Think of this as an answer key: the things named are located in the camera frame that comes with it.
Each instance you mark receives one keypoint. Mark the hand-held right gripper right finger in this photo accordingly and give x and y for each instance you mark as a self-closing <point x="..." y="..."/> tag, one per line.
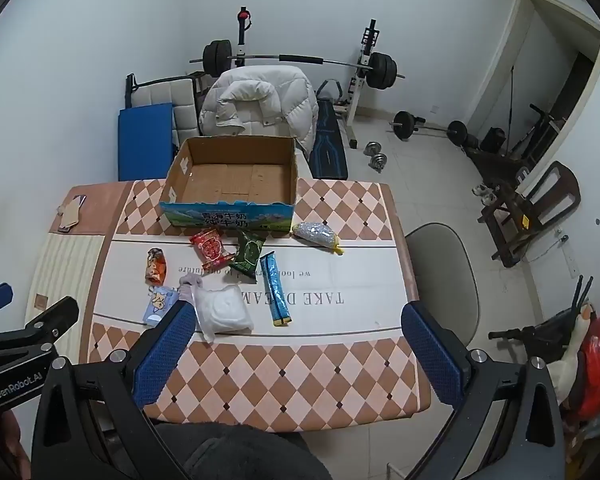
<point x="432" y="355"/>

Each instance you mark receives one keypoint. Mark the chrome dumbbell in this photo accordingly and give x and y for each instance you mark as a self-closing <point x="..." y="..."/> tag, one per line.
<point x="380" y="162"/>
<point x="373" y="148"/>

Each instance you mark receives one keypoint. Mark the white goose plush toy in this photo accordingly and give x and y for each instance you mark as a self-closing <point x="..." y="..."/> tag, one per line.
<point x="572" y="360"/>

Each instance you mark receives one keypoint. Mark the blue stick packet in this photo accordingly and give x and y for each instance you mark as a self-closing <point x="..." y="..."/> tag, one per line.
<point x="276" y="290"/>

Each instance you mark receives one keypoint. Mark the beige round chair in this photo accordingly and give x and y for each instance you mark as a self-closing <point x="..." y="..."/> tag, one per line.
<point x="445" y="260"/>

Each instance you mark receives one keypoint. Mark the person's dark pants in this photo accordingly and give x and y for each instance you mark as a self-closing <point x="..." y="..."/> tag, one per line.
<point x="240" y="452"/>

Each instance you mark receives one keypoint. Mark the exercise bike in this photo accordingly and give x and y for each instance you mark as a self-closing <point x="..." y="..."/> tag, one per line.
<point x="540" y="130"/>

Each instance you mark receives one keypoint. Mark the orange snack packet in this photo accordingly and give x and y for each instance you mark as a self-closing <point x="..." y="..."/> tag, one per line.
<point x="156" y="265"/>

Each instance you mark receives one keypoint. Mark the green snack packet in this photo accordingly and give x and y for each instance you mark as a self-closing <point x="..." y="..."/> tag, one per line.
<point x="247" y="255"/>

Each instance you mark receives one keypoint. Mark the cream striped mat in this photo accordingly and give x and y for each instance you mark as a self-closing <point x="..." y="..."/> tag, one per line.
<point x="65" y="270"/>

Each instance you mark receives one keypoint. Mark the blue foam mat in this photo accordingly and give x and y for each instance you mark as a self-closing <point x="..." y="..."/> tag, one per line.
<point x="145" y="140"/>

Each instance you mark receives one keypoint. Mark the white padded chair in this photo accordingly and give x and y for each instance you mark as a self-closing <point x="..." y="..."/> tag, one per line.
<point x="180" y="105"/>

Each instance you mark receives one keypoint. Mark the black and blue weight bench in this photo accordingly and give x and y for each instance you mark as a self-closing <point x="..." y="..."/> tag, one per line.
<point x="330" y="152"/>

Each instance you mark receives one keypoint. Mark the brown cardboard piece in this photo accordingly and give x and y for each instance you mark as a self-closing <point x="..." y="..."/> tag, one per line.
<point x="69" y="215"/>

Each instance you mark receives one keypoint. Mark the cardboard box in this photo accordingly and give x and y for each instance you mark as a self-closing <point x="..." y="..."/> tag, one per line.
<point x="230" y="180"/>

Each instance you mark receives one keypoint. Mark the person's left hand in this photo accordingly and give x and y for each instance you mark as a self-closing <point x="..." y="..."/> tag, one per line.
<point x="15" y="442"/>

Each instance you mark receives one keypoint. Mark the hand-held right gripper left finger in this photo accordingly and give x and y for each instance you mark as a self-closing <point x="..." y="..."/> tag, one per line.
<point x="162" y="355"/>

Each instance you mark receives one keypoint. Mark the white soft plastic bag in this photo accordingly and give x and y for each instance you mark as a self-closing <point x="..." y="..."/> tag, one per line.
<point x="222" y="310"/>

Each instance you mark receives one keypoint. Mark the checkered printed tablecloth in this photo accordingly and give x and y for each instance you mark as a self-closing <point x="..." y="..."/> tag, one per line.
<point x="290" y="360"/>

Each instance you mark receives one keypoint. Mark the light blue packet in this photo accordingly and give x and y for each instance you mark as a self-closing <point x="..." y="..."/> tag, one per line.
<point x="159" y="305"/>

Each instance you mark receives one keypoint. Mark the black router with antennas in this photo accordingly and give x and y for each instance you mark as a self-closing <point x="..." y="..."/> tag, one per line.
<point x="582" y="292"/>

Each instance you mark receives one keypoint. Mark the white down jacket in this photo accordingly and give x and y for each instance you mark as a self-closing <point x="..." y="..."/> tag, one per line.
<point x="270" y="105"/>

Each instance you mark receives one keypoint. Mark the pair of white shoes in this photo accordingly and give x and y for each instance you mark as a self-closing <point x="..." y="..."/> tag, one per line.
<point x="484" y="194"/>

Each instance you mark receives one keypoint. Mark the silver packet with yellow end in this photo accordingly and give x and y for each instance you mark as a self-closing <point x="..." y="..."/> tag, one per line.
<point x="316" y="234"/>

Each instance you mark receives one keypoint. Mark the red snack packet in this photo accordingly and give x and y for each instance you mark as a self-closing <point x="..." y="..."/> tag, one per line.
<point x="211" y="250"/>

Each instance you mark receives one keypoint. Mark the short barbell with black plates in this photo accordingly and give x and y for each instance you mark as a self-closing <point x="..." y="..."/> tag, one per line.
<point x="405" y="124"/>

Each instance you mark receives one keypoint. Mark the dark wooden chair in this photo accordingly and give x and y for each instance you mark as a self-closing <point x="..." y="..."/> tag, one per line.
<point x="555" y="190"/>

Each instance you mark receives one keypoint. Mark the white bench press rack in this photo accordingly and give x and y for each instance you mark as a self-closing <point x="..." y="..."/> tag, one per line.
<point x="356" y="92"/>

